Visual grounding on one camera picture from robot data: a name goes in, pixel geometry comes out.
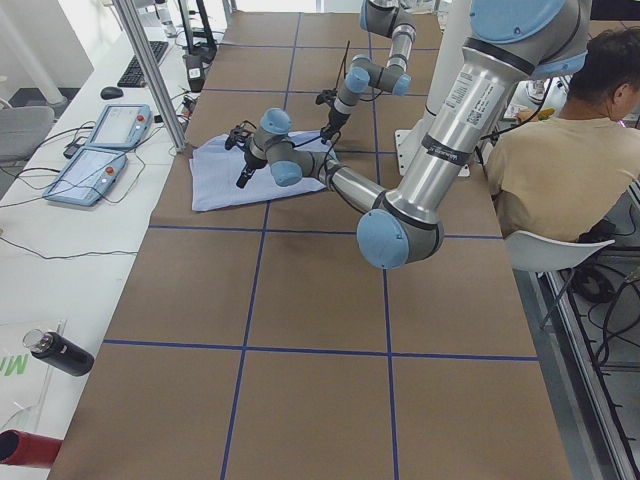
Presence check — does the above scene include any upper blue teach pendant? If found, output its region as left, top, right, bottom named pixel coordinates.
left=86, top=104, right=153, bottom=150

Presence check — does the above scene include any black keyboard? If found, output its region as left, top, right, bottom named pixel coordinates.
left=116, top=39, right=170, bottom=89

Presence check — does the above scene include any black water bottle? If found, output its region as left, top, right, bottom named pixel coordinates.
left=23, top=329, right=94, bottom=377

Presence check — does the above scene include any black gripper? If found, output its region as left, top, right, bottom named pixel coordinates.
left=320, top=105, right=350, bottom=144
left=236, top=147, right=266, bottom=189

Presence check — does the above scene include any blue striped button shirt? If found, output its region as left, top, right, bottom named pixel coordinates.
left=189, top=134, right=325, bottom=212

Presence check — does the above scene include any red bottle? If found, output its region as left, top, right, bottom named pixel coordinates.
left=1, top=429, right=63, bottom=468

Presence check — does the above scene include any blue teach pendant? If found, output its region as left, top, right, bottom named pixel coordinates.
left=86, top=104, right=153, bottom=150
left=42, top=147, right=127, bottom=207

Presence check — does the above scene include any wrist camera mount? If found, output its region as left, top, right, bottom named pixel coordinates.
left=224, top=120, right=257, bottom=151
left=315, top=89, right=337, bottom=107

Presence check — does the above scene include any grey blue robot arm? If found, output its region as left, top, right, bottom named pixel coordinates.
left=226, top=1, right=591, bottom=269
left=316, top=1, right=416, bottom=143

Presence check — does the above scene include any black computer mouse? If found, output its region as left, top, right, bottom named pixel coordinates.
left=100, top=86, right=124, bottom=100

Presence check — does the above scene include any seated person beige shirt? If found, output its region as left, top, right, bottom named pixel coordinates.
left=486, top=27, right=639, bottom=242

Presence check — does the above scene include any grey aluminium frame post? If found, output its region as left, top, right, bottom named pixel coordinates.
left=113, top=0, right=186, bottom=153

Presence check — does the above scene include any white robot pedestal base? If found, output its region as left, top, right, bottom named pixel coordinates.
left=395, top=0, right=471, bottom=176

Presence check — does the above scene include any lower blue teach pendant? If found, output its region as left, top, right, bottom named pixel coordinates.
left=42, top=147, right=127, bottom=207

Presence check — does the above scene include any white plastic chair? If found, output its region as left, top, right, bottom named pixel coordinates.
left=502, top=229, right=617, bottom=331

